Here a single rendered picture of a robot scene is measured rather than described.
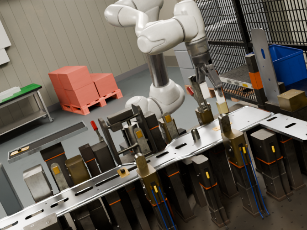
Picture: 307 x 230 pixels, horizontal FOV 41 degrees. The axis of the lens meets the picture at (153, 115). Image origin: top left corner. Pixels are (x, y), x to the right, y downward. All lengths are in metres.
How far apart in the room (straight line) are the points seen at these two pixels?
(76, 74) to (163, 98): 4.69
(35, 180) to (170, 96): 0.98
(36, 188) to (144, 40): 0.75
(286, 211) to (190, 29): 0.78
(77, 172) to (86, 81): 5.32
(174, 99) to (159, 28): 0.92
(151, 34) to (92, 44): 7.05
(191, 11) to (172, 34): 0.13
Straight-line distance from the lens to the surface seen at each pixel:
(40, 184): 1.75
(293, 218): 1.63
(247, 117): 1.79
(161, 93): 2.34
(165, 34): 1.52
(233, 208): 1.76
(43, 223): 1.50
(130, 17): 1.95
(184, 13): 1.60
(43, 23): 8.31
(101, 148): 1.78
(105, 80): 7.18
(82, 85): 7.00
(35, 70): 8.25
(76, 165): 1.74
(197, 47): 1.63
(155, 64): 2.28
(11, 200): 1.97
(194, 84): 1.85
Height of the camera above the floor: 1.65
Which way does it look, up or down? 17 degrees down
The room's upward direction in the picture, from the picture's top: 20 degrees counter-clockwise
